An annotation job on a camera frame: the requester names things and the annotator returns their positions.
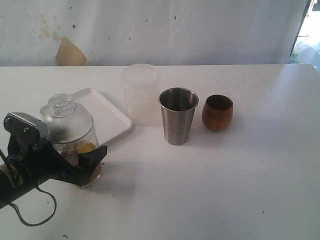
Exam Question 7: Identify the stainless steel cup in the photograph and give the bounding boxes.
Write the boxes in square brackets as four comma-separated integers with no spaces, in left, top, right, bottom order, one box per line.
[158,87,199,146]

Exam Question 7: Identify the white backdrop sheet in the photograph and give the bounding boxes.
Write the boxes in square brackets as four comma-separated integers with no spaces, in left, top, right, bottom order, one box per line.
[0,0,309,66]

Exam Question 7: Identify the translucent white plastic cup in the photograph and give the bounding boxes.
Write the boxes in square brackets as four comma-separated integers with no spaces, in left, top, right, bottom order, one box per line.
[121,63,161,127]

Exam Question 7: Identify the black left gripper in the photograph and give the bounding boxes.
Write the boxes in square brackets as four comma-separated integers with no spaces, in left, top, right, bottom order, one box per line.
[6,134,108,187]

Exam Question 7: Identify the clear plastic shaker cup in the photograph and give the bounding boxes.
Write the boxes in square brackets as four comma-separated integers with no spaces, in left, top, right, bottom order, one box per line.
[51,124,102,189]

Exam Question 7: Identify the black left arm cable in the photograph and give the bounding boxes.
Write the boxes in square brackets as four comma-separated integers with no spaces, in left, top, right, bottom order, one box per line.
[0,149,58,227]

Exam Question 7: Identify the brown wooden blocks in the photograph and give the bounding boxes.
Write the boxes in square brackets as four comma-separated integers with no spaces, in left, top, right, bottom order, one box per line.
[60,148,79,167]

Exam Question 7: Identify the round wooden cup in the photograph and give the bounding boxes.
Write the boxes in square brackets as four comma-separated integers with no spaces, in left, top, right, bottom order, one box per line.
[201,94,233,132]

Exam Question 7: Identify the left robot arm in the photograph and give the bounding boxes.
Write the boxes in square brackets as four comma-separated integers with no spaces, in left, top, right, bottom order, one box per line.
[0,136,107,208]

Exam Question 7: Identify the clear plastic shaker lid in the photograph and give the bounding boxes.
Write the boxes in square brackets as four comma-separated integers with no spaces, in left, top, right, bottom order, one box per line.
[40,93,95,144]

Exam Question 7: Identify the white rectangular tray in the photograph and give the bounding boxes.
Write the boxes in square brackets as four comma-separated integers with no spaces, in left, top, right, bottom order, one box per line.
[70,88,133,146]

